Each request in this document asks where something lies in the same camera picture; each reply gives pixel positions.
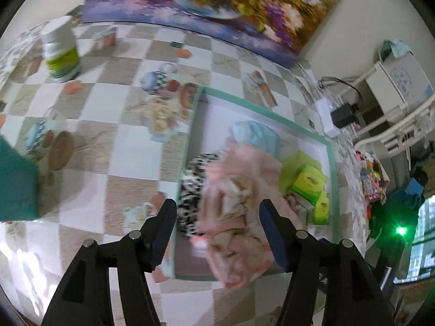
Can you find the green tissue pack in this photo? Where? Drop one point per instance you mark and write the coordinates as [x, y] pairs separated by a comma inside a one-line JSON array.
[[322, 209], [309, 181]]

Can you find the teal plastic container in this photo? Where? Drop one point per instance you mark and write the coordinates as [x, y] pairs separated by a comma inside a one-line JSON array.
[[17, 183]]

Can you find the white album box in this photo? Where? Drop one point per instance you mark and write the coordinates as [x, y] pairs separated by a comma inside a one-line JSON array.
[[404, 78]]

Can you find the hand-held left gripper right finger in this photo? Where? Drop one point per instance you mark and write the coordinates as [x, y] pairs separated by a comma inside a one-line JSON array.
[[272, 237]]

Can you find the white power strip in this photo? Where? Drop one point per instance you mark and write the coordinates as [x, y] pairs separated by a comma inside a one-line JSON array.
[[324, 115]]

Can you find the teal rimmed white box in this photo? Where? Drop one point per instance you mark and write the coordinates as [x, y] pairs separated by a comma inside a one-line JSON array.
[[217, 122]]

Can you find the teal cloth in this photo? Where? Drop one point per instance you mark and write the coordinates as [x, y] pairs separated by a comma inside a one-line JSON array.
[[396, 47]]

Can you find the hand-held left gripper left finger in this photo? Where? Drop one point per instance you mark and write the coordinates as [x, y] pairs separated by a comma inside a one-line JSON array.
[[165, 231]]

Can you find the pink fluffy cloth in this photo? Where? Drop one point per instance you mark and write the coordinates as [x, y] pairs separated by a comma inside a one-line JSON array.
[[244, 169]]

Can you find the leopard print scrunchie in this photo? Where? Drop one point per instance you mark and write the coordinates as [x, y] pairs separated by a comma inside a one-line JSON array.
[[192, 183]]

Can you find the purple cloth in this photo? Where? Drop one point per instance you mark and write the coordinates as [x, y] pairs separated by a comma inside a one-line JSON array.
[[188, 259]]

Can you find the green cloth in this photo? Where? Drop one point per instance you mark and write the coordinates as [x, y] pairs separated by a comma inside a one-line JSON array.
[[292, 166]]

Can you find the flower painting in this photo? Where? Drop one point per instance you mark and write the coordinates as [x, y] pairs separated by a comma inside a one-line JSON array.
[[221, 6]]

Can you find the white bottle with green label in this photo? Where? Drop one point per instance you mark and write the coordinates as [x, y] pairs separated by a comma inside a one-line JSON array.
[[61, 54]]

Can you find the checkered printed tablecloth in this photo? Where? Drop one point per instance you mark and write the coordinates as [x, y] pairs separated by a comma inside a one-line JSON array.
[[119, 156]]

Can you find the white chair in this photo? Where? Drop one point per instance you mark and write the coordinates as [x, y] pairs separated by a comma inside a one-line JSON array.
[[397, 132]]

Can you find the black power adapter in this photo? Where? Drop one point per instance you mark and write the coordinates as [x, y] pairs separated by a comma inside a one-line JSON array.
[[343, 115]]

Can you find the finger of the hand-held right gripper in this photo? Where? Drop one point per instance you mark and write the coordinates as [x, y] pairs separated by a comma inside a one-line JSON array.
[[415, 188]]

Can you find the black fabric object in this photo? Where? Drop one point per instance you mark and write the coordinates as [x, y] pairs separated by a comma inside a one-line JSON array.
[[377, 220]]

